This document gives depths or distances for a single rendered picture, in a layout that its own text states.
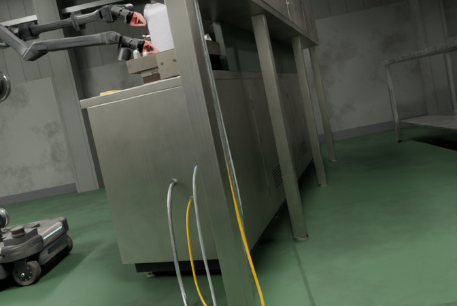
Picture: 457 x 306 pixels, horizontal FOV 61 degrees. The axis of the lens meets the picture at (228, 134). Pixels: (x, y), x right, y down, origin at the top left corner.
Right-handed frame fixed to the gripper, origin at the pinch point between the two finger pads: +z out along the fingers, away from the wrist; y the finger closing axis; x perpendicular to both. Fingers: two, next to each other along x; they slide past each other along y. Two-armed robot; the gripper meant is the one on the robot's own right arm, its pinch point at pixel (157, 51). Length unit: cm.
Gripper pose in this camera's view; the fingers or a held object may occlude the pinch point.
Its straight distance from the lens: 200.0
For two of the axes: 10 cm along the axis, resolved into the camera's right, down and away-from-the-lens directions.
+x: 2.6, -9.3, -2.4
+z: 9.1, 3.2, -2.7
